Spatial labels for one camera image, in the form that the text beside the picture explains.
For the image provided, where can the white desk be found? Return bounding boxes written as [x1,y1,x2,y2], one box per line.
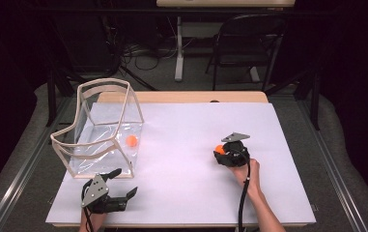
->
[156,0,297,83]

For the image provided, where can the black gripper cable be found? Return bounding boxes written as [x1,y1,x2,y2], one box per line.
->
[237,148,252,232]
[80,178,96,232]

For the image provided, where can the bundle of floor cables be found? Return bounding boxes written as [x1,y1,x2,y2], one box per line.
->
[107,15,181,73]

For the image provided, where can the black metal stand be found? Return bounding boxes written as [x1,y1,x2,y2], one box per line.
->
[264,64,323,131]
[42,61,79,128]

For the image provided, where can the person's right hand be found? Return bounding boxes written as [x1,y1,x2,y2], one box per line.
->
[228,157,262,197]

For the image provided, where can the black folding chair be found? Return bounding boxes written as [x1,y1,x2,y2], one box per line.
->
[205,14,287,93]

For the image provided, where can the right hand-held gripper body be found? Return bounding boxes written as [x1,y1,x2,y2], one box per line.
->
[220,131,251,168]

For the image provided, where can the person's left hand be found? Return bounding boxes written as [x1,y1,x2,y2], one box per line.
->
[78,211,107,232]

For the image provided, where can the metal floor rail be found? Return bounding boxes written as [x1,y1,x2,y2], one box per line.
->
[296,98,368,232]
[0,96,74,232]

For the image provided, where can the clear storage bag beige trim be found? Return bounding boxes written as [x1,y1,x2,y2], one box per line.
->
[49,77,145,180]

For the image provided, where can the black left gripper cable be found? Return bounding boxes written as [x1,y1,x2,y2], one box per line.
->
[80,178,96,232]

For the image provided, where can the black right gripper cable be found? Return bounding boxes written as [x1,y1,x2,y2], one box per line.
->
[237,148,252,232]

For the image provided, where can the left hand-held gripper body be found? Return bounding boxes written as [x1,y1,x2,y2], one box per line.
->
[80,172,129,215]

